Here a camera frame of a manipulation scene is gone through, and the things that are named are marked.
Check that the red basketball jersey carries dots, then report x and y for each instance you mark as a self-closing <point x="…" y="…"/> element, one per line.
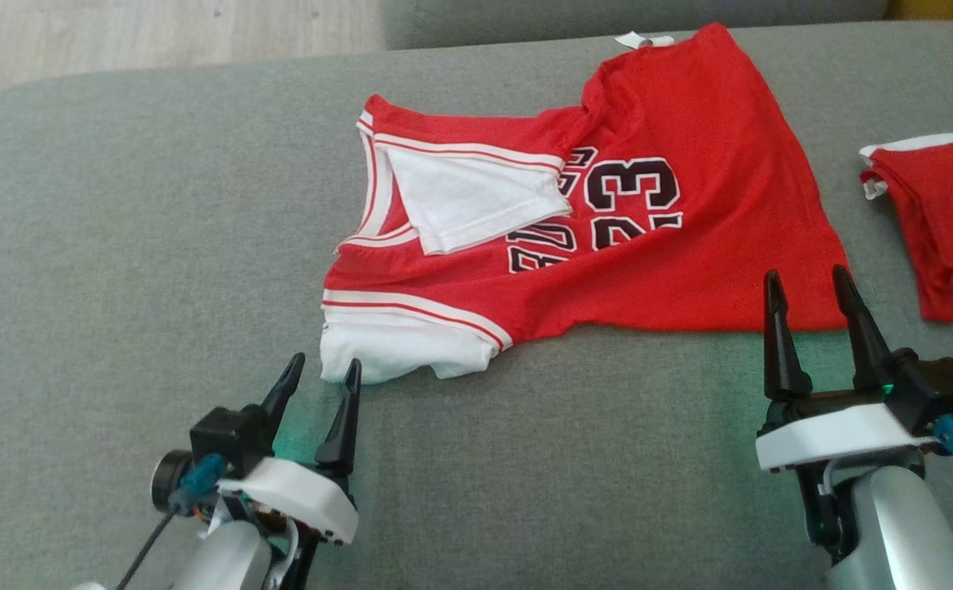
<point x="689" y="246"/>

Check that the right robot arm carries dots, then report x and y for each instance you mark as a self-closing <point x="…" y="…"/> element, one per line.
<point x="902" y="524"/>

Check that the red basketball shorts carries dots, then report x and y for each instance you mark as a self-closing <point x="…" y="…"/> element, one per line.
<point x="951" y="229"/>

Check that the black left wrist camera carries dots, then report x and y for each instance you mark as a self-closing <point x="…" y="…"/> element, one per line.
<point x="226" y="434"/>

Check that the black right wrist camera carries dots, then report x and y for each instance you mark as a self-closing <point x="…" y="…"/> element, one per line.
<point x="935" y="389"/>

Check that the teal left camera connector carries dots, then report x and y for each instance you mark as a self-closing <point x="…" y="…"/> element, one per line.
<point x="206" y="475"/>

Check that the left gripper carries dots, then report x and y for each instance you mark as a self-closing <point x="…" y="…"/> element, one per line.
<point x="304" y="492"/>

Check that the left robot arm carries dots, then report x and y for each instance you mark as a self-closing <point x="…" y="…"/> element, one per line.
<point x="222" y="557"/>

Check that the long grey sofa seat cushion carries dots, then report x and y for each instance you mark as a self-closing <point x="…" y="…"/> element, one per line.
<point x="525" y="16"/>

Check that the grey fabric sofa ottoman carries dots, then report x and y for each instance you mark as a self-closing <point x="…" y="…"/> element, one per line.
<point x="156" y="246"/>

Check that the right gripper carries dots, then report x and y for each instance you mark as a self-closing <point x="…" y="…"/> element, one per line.
<point x="837" y="434"/>

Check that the large yellow sofa back cushion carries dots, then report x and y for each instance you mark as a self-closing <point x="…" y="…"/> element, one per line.
<point x="951" y="8"/>

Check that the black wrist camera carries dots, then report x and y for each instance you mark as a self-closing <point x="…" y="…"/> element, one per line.
<point x="226" y="434"/>
<point x="935" y="389"/>

